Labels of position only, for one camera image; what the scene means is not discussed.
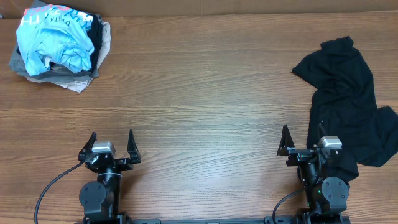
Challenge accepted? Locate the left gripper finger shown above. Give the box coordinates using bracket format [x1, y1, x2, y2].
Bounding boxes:
[78, 132, 97, 161]
[127, 129, 141, 164]

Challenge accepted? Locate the black t-shirt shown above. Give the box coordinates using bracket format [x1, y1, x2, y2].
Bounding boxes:
[292, 37, 397, 182]

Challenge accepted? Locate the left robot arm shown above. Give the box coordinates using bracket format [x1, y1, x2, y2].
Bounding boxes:
[78, 130, 141, 223]

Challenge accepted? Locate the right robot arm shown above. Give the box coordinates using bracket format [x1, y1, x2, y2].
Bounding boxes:
[272, 125, 350, 224]

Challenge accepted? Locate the beige garment in pile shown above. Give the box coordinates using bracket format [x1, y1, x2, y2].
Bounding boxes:
[27, 21, 111, 93]

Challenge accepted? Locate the black garment in pile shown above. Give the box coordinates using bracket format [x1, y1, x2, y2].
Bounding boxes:
[50, 14, 105, 77]

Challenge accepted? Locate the light blue printed t-shirt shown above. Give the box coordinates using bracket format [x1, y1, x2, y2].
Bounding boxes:
[16, 4, 95, 76]

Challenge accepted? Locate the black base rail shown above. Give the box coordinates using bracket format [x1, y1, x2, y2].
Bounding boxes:
[75, 215, 351, 224]

